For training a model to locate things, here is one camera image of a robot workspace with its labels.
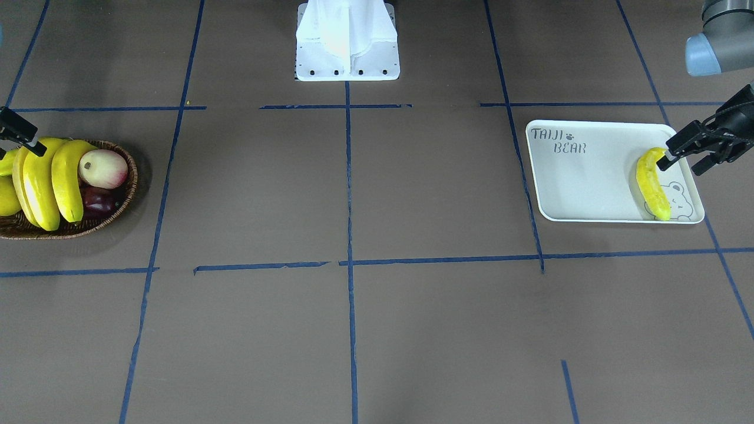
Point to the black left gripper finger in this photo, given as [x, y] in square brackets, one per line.
[691, 140]
[727, 150]

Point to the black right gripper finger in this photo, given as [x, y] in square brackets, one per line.
[18, 130]

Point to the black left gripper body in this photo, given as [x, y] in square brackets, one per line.
[737, 125]

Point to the yellow banana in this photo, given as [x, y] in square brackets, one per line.
[38, 185]
[65, 179]
[19, 187]

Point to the yellow-green banana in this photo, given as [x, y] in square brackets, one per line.
[648, 182]

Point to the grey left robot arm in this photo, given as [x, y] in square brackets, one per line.
[724, 44]

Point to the brown wicker basket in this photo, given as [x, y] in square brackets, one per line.
[19, 228]

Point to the yellow lemon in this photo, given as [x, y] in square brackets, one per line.
[9, 203]

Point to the pink white peach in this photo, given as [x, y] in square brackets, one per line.
[103, 169]

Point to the white bear plastic tray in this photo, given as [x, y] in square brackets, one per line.
[586, 171]

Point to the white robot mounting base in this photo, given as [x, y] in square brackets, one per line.
[346, 41]

